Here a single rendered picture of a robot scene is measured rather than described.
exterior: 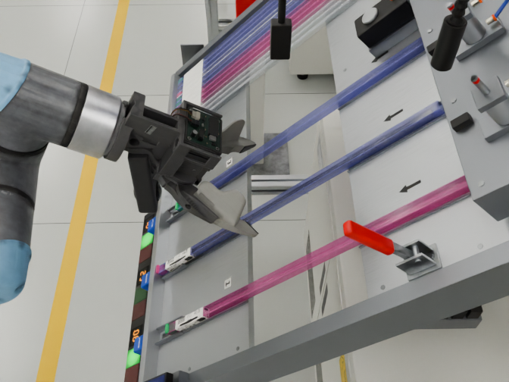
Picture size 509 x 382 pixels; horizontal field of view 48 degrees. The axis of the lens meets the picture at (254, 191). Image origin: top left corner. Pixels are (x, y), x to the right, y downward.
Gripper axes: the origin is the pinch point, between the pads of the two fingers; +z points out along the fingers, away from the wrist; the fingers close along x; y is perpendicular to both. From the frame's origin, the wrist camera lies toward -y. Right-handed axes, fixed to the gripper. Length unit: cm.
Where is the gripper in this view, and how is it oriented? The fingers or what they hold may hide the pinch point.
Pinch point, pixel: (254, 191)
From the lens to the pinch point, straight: 75.0
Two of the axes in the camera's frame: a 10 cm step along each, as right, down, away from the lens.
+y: 5.1, -5.3, -6.8
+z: 8.6, 3.0, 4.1
